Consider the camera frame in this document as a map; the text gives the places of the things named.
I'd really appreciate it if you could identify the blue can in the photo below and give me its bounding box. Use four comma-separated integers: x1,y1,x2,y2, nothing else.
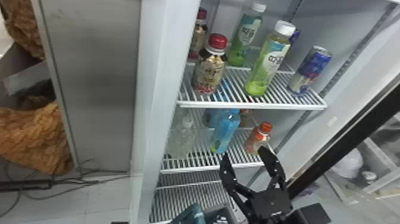
286,45,333,97
289,30,301,45

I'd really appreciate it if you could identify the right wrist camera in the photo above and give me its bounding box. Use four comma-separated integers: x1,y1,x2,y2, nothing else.
286,203,332,224

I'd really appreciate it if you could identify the orange bottle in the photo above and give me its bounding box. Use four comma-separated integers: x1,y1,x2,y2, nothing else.
243,121,274,156

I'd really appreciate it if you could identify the black cable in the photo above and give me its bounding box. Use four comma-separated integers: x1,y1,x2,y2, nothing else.
0,158,131,218

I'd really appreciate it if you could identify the fridge door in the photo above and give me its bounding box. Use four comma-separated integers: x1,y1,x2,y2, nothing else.
286,73,400,224

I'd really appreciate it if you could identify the blue bottle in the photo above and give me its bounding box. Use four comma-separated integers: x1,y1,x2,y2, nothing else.
210,109,242,154

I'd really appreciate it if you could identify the brown bottle red cap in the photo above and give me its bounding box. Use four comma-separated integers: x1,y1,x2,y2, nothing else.
187,7,209,60
191,32,229,95

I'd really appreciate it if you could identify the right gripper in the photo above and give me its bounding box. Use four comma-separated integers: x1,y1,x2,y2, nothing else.
219,145,295,224

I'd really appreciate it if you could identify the clear bottle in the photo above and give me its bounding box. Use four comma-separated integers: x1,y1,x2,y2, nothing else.
167,114,198,160

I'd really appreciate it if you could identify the orange cloth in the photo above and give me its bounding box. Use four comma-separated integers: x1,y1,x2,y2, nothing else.
0,0,45,60
0,99,74,176

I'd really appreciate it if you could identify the white fridge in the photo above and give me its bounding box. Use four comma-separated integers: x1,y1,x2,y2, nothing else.
30,0,400,224

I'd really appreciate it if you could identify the green bottle white cap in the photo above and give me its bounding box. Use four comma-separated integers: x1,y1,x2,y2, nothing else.
244,20,296,97
227,2,267,67

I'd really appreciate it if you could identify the green basket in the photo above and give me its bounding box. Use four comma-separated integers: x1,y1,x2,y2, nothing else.
170,203,239,224

